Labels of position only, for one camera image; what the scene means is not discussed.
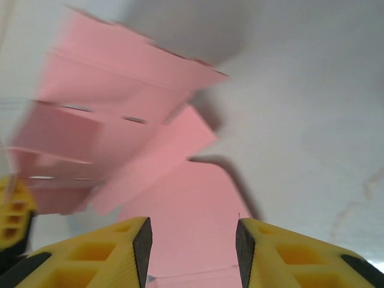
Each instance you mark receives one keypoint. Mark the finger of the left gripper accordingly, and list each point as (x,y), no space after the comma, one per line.
(13,210)

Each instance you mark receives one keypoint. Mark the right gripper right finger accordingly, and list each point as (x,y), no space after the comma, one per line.
(300,264)

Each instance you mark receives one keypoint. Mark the pink paper box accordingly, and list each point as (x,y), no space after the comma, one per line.
(186,195)

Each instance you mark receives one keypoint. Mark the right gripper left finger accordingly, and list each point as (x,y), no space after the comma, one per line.
(90,264)

